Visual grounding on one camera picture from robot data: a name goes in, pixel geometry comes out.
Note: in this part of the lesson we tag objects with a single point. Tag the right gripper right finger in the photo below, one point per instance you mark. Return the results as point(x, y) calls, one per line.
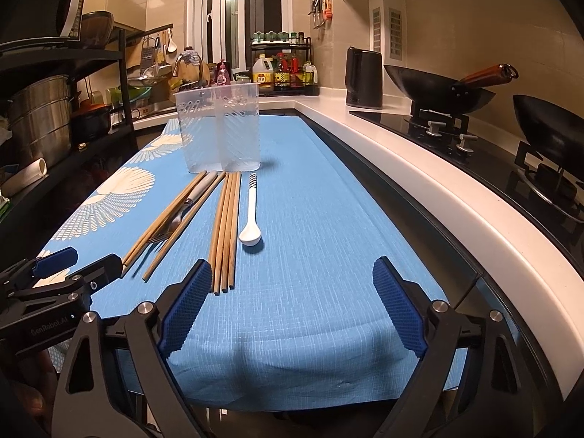
point(493, 397)

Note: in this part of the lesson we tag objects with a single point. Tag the window frame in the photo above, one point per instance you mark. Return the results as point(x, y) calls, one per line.
point(223, 29)

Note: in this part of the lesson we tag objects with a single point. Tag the black gas stove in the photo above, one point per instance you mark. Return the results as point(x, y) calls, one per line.
point(545, 196)

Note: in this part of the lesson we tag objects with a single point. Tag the black wok red handle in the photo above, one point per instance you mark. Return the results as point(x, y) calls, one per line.
point(429, 91)

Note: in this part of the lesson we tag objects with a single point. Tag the clear plastic utensil holder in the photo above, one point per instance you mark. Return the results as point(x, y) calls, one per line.
point(220, 128)

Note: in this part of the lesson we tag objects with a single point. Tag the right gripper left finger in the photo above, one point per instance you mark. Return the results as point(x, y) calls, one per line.
point(92, 399)

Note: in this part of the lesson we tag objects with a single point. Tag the yellow oil bottle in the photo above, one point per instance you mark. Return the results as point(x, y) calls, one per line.
point(263, 74)

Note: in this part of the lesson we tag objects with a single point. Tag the black electric kettle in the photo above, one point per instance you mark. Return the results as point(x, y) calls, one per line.
point(363, 78)

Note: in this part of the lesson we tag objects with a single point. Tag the black storage shelf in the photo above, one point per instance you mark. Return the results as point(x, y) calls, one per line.
point(38, 210)

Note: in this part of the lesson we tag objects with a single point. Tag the black spice rack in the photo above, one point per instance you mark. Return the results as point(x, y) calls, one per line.
point(295, 73)

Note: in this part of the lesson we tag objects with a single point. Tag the blue patterned table cloth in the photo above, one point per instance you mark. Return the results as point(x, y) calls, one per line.
point(304, 327)

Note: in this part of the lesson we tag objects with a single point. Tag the white ceramic spoon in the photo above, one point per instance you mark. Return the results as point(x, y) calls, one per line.
point(251, 233)

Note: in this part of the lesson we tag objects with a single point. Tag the steel stock pot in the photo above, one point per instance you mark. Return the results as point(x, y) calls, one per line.
point(39, 117)

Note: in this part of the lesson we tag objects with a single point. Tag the kitchen faucet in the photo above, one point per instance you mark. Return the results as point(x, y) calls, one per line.
point(188, 69)

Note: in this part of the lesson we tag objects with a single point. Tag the hanging utensils on hooks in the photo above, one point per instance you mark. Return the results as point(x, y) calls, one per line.
point(321, 13)

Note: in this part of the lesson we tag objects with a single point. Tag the red lidded black pot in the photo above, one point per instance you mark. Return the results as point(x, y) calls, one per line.
point(89, 122)

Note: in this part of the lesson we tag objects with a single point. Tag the pink dish soap bottle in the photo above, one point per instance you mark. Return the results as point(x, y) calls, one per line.
point(223, 76)

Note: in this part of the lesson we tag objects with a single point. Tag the brown bowl on shelf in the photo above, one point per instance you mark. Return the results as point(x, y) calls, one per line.
point(96, 29)

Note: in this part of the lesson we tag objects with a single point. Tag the white paper roll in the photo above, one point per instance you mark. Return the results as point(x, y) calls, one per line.
point(27, 176)

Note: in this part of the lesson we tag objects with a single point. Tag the microwave oven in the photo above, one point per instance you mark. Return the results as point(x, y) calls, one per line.
point(28, 22)

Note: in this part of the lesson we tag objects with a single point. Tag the metal fork grey handle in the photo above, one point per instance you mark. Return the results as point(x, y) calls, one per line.
point(171, 225)

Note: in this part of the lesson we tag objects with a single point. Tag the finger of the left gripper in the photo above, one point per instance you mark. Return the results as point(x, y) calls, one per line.
point(98, 274)
point(49, 265)

